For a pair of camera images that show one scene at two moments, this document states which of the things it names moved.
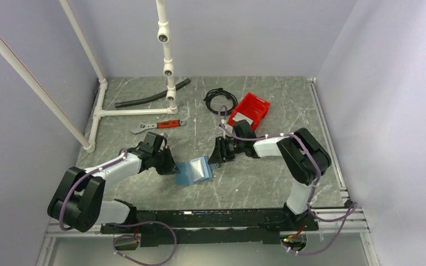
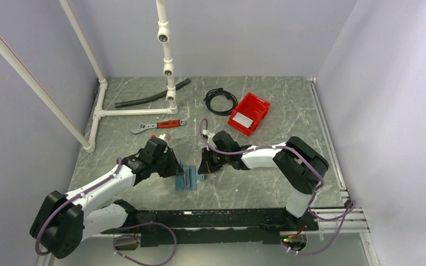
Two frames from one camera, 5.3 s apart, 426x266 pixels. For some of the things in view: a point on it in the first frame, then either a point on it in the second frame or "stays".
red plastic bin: x=253 y=107 stays
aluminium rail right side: x=350 y=219 stays
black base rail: x=263 y=226 stays
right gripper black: x=219 y=153 -> x=206 y=165
